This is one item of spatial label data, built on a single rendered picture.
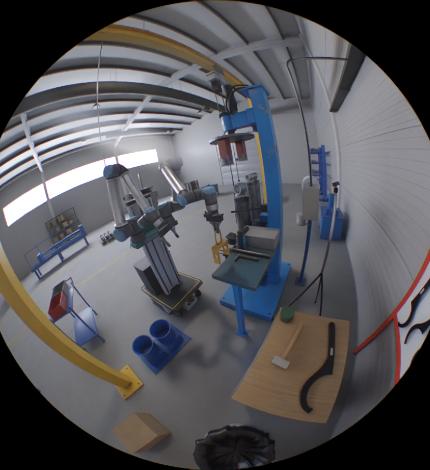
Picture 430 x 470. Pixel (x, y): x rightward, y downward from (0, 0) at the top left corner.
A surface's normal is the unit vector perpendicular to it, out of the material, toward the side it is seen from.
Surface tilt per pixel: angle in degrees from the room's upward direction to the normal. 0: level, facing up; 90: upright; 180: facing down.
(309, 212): 90
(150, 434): 0
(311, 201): 90
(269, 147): 90
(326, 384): 0
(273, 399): 0
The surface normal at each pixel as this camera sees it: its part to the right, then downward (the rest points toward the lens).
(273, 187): -0.56, 0.45
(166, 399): -0.18, -0.88
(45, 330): 0.81, 0.11
